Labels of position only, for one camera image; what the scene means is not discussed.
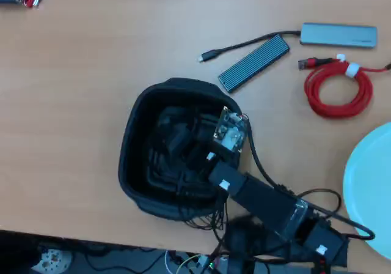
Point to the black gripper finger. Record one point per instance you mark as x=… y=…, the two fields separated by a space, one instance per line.
x=180 y=141

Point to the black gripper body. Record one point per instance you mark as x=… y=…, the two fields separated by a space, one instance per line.
x=201 y=142

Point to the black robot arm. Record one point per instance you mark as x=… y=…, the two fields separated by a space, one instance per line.
x=265 y=197

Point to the black square bowl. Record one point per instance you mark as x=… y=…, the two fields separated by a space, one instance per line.
x=134 y=151

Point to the red clamp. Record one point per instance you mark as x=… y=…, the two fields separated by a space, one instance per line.
x=320 y=265

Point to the white perforated disc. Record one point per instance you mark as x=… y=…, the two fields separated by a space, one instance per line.
x=52 y=258

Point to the light blue plate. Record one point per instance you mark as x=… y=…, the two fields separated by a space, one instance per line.
x=372 y=194

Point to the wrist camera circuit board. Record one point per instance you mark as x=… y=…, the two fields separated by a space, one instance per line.
x=230 y=130

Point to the dark ribbed SSD enclosure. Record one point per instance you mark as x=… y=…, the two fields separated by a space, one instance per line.
x=253 y=63

